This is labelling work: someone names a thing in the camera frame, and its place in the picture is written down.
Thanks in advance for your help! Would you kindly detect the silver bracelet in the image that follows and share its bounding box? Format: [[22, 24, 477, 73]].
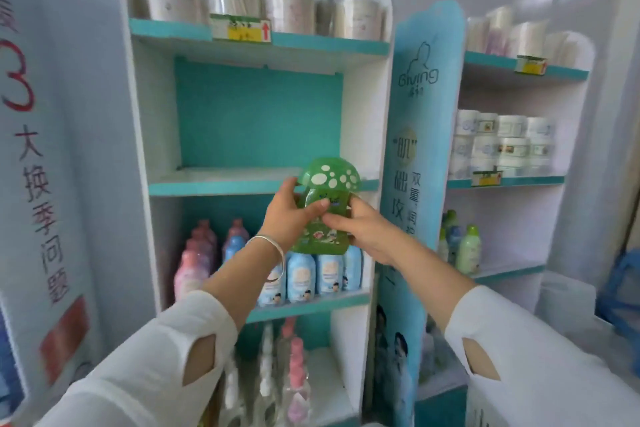
[[244, 235, 286, 278]]

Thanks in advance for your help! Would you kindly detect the white poster with red writing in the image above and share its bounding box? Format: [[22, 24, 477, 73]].
[[0, 0, 103, 427]]

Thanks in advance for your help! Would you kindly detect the person's left forearm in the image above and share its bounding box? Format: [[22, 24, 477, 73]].
[[36, 237, 287, 427]]

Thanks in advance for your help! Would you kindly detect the stack of white cream jars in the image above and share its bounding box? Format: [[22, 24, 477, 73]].
[[449, 109, 557, 178]]

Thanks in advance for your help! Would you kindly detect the yellow and white price tag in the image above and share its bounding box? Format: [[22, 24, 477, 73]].
[[209, 14, 273, 44], [514, 55, 548, 76], [471, 170, 504, 187]]

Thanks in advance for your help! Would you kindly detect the row of clear cotton packs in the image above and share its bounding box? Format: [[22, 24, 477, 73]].
[[466, 5, 583, 68]]

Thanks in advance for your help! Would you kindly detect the pale green lotion bottle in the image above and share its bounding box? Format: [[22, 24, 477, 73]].
[[454, 225, 482, 277]]

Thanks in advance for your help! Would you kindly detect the white translucent storage box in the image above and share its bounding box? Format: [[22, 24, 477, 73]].
[[536, 271, 603, 338]]

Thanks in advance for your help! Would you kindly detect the person's right forearm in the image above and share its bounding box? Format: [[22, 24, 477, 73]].
[[386, 241, 640, 427]]

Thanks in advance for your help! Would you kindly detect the person's left hand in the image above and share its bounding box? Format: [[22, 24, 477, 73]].
[[257, 176, 331, 255]]

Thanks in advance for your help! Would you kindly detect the teal printed divider panel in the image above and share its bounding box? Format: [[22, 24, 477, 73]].
[[369, 0, 467, 427]]

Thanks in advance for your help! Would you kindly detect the cluster of pink bottles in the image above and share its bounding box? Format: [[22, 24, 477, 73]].
[[173, 219, 219, 301]]

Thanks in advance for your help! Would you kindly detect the white and teal shelf unit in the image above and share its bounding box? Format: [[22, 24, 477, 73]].
[[417, 31, 597, 427], [122, 0, 397, 427]]

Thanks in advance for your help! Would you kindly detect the white slim bottle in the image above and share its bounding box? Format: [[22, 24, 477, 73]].
[[257, 322, 277, 398], [222, 354, 242, 412]]

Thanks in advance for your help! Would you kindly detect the blue bottle with green cap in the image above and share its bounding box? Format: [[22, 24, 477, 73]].
[[438, 210, 464, 263]]

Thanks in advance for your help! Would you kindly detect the pink bottle with blue label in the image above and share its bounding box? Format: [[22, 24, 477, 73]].
[[222, 219, 251, 263]]

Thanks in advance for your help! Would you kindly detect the light blue lotion bottle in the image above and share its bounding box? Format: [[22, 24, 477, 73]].
[[316, 254, 345, 298], [286, 252, 317, 304], [343, 245, 364, 292], [257, 262, 287, 308]]

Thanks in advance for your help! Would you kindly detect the green mushroom-shaped bottle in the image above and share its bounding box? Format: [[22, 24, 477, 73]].
[[290, 157, 362, 255]]

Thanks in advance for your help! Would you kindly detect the person's right hand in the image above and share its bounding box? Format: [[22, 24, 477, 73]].
[[321, 195, 407, 268]]

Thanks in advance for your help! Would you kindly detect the blue plastic basket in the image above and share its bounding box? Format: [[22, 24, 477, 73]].
[[597, 249, 640, 363]]

